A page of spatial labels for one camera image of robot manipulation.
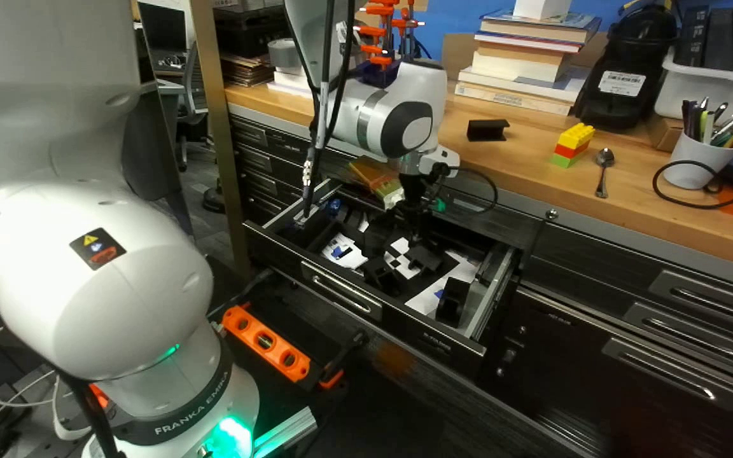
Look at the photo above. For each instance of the metal drawer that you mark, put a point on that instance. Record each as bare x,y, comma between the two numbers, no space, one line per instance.
401,327

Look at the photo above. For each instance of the black lower drawer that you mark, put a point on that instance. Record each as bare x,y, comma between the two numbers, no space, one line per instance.
319,335

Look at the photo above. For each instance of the black marker pen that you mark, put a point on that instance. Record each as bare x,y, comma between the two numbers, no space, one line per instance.
689,118

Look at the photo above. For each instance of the orange spirit level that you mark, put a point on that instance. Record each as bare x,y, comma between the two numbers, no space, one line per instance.
265,340

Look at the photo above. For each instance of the blue wall board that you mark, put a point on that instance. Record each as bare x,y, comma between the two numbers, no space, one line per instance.
458,16

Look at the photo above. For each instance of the white blue small box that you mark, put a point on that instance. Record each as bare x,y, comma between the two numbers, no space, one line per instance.
344,253

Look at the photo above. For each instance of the white book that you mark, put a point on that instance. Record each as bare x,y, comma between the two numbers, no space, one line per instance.
285,78

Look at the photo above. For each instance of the white paper sheet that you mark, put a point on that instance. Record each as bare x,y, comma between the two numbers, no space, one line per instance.
467,271

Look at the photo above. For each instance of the stack of dark folders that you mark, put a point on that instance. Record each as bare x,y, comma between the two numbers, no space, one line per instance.
248,70

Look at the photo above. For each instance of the white plastic bin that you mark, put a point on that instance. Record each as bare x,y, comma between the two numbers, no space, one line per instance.
714,89

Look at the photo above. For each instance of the metal spoon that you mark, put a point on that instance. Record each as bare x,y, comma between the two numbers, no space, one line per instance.
603,156

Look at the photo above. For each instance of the small blue item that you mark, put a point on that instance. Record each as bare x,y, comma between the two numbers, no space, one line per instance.
335,206

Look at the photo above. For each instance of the orange hex keys blue stand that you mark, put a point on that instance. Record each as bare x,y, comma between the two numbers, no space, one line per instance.
375,55

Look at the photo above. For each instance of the silver pen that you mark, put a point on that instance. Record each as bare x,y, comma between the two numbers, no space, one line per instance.
725,128

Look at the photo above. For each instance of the black device with white label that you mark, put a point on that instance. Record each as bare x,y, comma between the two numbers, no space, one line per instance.
630,51

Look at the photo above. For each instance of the small black box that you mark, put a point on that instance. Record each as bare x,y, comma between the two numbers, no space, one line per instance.
453,301

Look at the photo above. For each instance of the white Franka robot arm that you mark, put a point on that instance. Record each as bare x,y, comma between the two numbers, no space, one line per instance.
87,280

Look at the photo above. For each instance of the stack of books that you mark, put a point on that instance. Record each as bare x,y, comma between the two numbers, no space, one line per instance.
519,60

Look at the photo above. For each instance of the black bracket block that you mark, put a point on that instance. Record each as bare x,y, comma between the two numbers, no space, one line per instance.
484,131

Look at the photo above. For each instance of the white pen cup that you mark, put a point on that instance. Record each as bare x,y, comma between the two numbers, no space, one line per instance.
692,165

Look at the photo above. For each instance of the black white checkered tag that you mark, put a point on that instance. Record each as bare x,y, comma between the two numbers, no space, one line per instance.
401,249

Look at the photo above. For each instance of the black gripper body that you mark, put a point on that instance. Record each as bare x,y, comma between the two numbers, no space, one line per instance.
426,192

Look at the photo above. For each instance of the green pen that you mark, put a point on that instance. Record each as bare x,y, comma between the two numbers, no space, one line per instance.
706,126

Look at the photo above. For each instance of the brown wooden post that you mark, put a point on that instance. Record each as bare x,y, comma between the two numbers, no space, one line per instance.
223,153

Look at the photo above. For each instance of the yellow red green brick stack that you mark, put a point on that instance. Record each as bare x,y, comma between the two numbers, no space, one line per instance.
574,144

